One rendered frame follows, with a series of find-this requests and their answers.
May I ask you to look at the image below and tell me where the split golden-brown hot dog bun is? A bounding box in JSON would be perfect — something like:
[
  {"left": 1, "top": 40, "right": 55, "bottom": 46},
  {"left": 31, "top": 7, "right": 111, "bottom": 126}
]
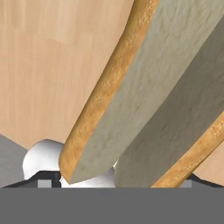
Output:
[{"left": 58, "top": 0, "right": 224, "bottom": 189}]

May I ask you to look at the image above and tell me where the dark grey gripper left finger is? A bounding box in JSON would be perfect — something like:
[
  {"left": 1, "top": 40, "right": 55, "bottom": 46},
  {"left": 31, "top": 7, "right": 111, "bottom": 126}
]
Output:
[{"left": 2, "top": 170, "right": 62, "bottom": 189}]

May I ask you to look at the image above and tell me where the white bowl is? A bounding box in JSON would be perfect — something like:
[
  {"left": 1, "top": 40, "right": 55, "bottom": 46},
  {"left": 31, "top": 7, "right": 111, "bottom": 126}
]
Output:
[{"left": 22, "top": 138, "right": 118, "bottom": 189}]

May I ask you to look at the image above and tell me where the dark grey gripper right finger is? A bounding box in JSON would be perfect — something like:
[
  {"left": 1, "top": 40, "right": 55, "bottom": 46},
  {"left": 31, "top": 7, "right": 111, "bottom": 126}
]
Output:
[{"left": 178, "top": 173, "right": 224, "bottom": 189}]

